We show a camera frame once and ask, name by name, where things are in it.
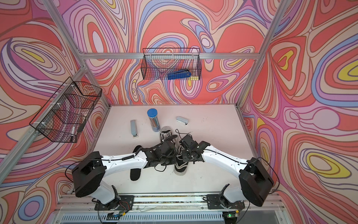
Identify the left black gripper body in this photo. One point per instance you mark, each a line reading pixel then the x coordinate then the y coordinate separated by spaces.
pixel 170 160

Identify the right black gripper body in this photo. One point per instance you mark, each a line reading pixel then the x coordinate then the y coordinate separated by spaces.
pixel 187 156

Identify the black white sneaker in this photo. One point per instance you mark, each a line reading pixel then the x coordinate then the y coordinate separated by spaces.
pixel 166 134
pixel 180 166

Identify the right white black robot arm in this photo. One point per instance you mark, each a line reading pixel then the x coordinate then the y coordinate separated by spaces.
pixel 255 183

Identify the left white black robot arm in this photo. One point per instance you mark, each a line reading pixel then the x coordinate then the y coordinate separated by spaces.
pixel 88 175

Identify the grey blue stapler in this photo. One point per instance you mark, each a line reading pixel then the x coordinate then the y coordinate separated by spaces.
pixel 182 120

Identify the blue capped pencil tube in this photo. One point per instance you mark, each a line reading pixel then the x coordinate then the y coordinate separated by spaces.
pixel 153 117

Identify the grey remote control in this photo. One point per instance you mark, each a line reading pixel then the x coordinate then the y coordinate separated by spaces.
pixel 134 131

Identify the blue object in basket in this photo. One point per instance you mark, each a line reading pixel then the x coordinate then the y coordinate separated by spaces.
pixel 180 74

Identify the marker pen in basket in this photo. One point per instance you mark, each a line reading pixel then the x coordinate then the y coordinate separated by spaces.
pixel 73 136

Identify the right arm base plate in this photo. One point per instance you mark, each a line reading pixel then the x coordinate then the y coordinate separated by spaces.
pixel 216 201

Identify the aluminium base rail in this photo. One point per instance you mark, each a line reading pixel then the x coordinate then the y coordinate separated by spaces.
pixel 175 208

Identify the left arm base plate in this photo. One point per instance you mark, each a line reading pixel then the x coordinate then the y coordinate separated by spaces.
pixel 122 203

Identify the black wire basket back wall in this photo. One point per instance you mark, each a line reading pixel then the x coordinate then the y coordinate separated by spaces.
pixel 157 63

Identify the black wire basket wall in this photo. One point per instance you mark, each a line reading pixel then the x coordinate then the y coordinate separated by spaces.
pixel 73 104
pixel 157 63

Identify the black wire basket left wall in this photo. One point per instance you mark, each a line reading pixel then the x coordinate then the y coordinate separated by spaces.
pixel 73 104

